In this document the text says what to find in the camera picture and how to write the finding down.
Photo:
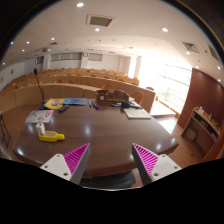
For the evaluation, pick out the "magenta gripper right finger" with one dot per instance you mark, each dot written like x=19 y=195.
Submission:
x=151 y=166

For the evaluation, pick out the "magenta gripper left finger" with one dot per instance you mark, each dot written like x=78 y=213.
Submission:
x=70 y=166

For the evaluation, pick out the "yellow power strip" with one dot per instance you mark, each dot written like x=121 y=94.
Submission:
x=51 y=136

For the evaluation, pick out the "white notebook pad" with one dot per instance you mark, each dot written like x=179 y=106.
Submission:
x=137 y=113

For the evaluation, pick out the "white red booklet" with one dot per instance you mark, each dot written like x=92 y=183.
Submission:
x=39 y=116

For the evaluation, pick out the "black remote control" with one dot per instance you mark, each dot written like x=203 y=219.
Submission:
x=62 y=109

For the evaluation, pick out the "wooden side shelf cabinet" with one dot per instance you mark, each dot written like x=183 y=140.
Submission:
x=201 y=129

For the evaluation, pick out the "blue book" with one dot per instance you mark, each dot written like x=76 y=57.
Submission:
x=76 y=101

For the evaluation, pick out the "red blue pens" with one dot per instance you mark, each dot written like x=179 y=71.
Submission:
x=94 y=105

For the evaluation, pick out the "black small device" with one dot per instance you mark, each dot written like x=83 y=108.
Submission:
x=125 y=105

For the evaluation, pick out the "black gooseneck microphone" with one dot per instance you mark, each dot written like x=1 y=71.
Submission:
x=43 y=101

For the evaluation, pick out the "wooden desktop box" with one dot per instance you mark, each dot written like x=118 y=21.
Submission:
x=111 y=95

